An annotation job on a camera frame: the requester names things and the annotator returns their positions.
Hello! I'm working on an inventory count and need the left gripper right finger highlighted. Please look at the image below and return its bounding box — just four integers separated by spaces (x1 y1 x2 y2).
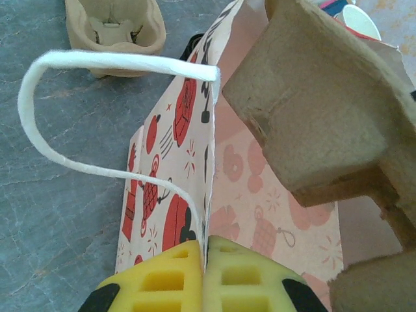
203 235 330 312

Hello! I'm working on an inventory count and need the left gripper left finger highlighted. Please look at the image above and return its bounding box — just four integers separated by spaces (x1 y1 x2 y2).
77 239 206 312

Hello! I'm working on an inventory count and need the red white paper gift bag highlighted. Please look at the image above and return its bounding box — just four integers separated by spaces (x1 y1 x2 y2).
18 0 410 312

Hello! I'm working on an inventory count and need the brown cardboard cup carrier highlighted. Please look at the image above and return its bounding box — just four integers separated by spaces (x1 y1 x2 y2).
222 0 416 312
64 0 167 79

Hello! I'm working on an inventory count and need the stack of paper cups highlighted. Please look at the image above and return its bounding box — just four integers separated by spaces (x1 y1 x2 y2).
337 3 384 42

